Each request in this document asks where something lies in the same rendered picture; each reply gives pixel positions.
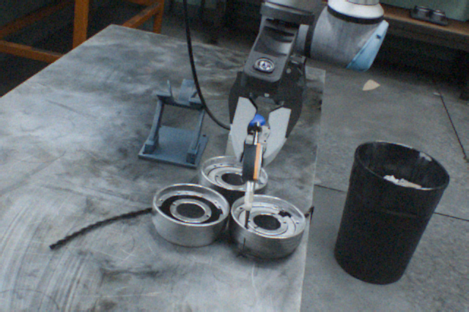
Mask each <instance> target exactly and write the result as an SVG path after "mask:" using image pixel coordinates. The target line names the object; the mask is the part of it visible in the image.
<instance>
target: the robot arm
mask: <svg viewBox="0 0 469 312"><path fill-rule="evenodd" d="M264 1H265V2H262V6H261V9H260V14H262V20H261V25H260V30H259V34H258V36H257V38H256V42H254V44H253V47H252V49H251V51H250V53H249V56H248V58H247V59H246V60H245V65H244V67H243V71H238V72H237V77H236V79H235V82H234V83H233V86H232V88H231V91H230V93H229V116H230V125H231V132H232V144H233V148H234V153H235V155H236V158H237V160H238V161H239V162H242V160H243V156H244V151H245V150H244V146H245V140H246V139H247V136H248V134H249V123H250V121H251V120H252V119H254V117H255V116H256V113H257V110H258V106H257V105H256V103H254V102H253V100H259V101H262V102H264V103H270V104H274V105H281V106H279V107H277V108H274V109H273V110H271V112H270V115H269V125H270V134H269V135H268V137H267V138H266V141H265V143H266V148H265V151H264V152H263V154H262V165H261V167H262V168H264V167H265V166H268V165H269V164H270V162H271V161H272V160H273V159H274V158H275V156H276V155H277V154H278V152H279V150H281V148H282V146H283V145H284V143H285V141H286V140H287V138H288V137H289V134H290V133H291V131H292V129H294V127H295V125H296V124H297V121H298V120H299V118H300V114H301V111H302V107H303V102H304V100H305V98H306V92H307V88H306V71H305V65H306V59H307V58H310V59H316V60H318V61H321V62H326V63H329V64H334V66H337V67H342V68H344V69H345V70H353V71H357V72H365V71H367V70H368V69H369V67H370V66H371V64H372V62H373V60H374V58H375V56H376V54H377V51H378V49H380V46H381V45H382V42H383V39H384V37H385V34H386V32H387V29H388V23H386V22H385V21H384V20H383V21H382V18H383V12H384V11H383V9H382V7H381V6H380V4H379V1H380V0H329V1H328V5H327V6H325V5H321V1H322V0H264ZM251 98H252V99H251Z"/></svg>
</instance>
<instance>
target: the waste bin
mask: <svg viewBox="0 0 469 312"><path fill-rule="evenodd" d="M384 176H394V179H395V180H399V181H400V180H401V179H403V180H406V181H408V182H410V183H413V184H415V185H419V186H421V188H419V187H411V186H407V185H401V184H398V183H395V182H392V181H390V180H388V179H384ZM399 181H398V182H399ZM449 182H450V176H449V174H448V172H447V170H445V168H444V167H443V166H442V165H441V163H440V162H439V161H437V160H436V159H435V158H433V157H431V156H429V155H428V154H426V153H424V152H421V151H419V150H417V149H416V148H414V147H411V146H408V145H404V144H398V143H395V142H390V141H367V142H364V143H362V144H360V145H358V147H357V148H356V149H355V154H354V162H353V165H352V170H351V171H350V178H349V185H348V189H347V196H346V199H345V203H344V210H343V213H342V217H341V224H340V227H339V231H338V234H337V238H336V244H335V249H334V256H335V258H336V260H337V262H338V263H339V265H340V266H341V267H342V268H343V269H345V270H346V271H347V272H348V273H349V274H351V275H353V276H355V277H357V278H360V279H361V280H365V281H368V282H372V283H393V282H396V281H398V280H399V279H400V278H401V277H402V276H403V274H404V273H405V270H406V269H407V266H408V264H409V263H410V260H411V258H412V256H413V254H414V252H415V250H416V247H417V245H418V242H420V240H421V238H422V236H423V234H424V232H425V230H426V227H427V225H428V222H429V220H430V218H431V216H432V214H433V213H434V211H435V208H436V206H437V205H438V204H439V203H440V200H441V199H442V196H443V193H444V191H445V189H446V188H447V187H448V185H449Z"/></svg>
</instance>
